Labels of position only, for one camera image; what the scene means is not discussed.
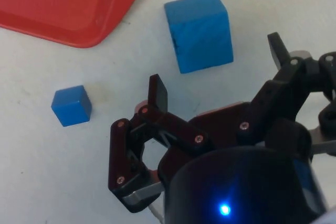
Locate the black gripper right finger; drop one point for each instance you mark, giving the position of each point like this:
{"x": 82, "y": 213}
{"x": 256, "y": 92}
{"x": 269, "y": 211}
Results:
{"x": 278, "y": 95}

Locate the red tray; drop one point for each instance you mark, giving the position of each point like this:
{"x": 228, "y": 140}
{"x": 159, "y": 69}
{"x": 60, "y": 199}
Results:
{"x": 63, "y": 3}

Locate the small blue cube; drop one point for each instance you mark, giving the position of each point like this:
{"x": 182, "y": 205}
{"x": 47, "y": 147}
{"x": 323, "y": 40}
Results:
{"x": 72, "y": 106}

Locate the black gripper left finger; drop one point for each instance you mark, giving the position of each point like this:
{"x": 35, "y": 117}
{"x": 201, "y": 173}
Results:
{"x": 157, "y": 95}

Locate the large blue cube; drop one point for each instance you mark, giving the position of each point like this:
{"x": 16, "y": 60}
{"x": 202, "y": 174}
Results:
{"x": 199, "y": 32}

